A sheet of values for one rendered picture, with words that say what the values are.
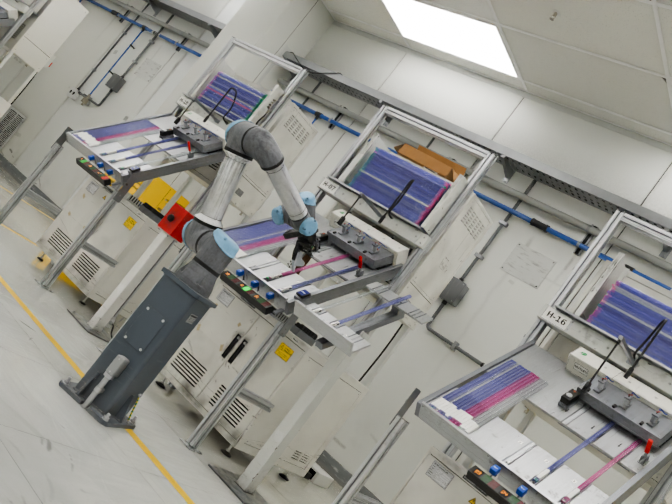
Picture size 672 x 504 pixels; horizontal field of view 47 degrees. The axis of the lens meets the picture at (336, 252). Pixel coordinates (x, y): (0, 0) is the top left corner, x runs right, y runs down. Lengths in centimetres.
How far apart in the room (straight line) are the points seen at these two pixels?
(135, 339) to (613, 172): 350
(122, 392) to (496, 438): 132
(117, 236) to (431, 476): 239
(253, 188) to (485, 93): 207
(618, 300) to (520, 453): 84
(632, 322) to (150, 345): 184
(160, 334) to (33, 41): 502
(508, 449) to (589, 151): 308
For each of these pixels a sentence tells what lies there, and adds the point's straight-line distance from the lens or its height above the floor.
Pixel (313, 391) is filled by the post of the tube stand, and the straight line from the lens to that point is 320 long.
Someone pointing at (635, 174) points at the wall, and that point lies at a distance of 531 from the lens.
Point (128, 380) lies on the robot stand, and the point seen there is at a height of 16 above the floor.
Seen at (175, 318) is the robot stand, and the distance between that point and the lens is 278.
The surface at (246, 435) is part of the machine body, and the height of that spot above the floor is 13.
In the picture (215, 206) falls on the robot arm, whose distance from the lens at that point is 292.
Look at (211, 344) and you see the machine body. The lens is 382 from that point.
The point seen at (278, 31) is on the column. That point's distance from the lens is 684.
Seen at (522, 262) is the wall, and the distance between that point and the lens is 516.
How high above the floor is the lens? 72
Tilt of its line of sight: 5 degrees up
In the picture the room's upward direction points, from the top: 37 degrees clockwise
